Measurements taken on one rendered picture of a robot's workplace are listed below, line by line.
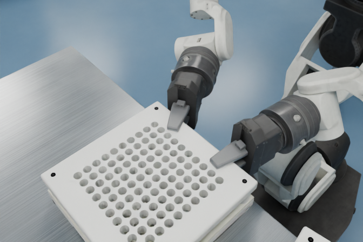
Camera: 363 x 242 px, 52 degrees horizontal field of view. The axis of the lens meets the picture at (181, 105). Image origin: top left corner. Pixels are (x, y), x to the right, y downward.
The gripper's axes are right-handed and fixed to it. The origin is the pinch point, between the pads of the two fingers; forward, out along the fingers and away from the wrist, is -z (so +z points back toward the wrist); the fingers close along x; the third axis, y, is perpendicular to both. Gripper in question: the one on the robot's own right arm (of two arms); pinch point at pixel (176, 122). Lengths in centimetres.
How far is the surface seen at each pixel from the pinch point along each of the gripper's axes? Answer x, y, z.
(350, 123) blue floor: 92, -63, 102
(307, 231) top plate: -1.0, -23.5, -15.6
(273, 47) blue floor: 92, -19, 156
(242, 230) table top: 6.2, -15.1, -14.3
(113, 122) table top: 6.2, 14.0, 1.8
